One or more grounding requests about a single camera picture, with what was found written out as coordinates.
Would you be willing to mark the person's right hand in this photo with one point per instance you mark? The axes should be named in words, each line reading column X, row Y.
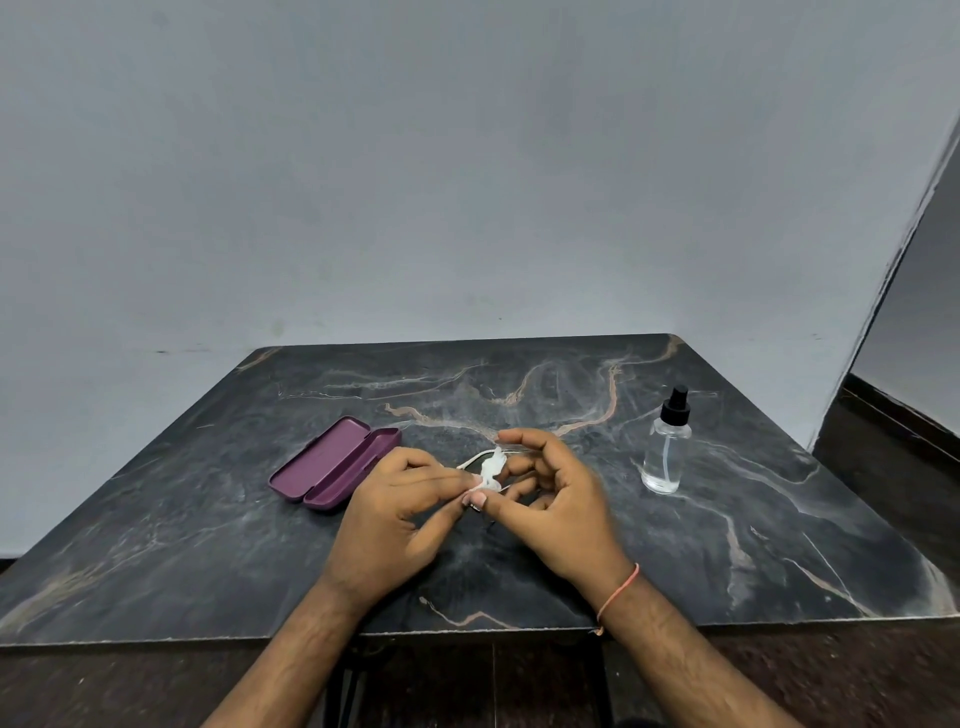
column 570, row 517

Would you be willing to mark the person's left hand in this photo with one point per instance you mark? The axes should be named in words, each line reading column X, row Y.
column 382, row 532

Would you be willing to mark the maroon glasses case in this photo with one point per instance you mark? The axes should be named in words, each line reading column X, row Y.
column 330, row 465

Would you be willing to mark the white cleaning cloth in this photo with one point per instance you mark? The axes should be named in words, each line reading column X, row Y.
column 491, row 469

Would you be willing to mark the clear spray bottle black cap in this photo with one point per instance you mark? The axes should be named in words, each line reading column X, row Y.
column 666, row 457

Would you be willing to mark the metal frame eyeglasses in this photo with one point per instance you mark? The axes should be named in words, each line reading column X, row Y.
column 471, row 459

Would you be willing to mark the person's left forearm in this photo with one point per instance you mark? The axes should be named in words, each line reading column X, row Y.
column 277, row 675

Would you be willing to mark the person's right forearm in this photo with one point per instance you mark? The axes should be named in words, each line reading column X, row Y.
column 690, row 667

